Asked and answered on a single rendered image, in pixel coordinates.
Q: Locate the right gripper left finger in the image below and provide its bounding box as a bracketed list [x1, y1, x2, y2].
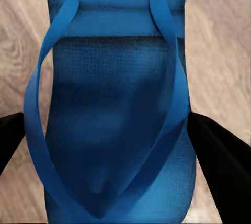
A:
[0, 112, 26, 175]

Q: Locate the sandal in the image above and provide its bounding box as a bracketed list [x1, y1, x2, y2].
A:
[23, 0, 197, 224]

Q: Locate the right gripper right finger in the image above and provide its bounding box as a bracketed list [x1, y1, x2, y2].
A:
[187, 112, 251, 224]

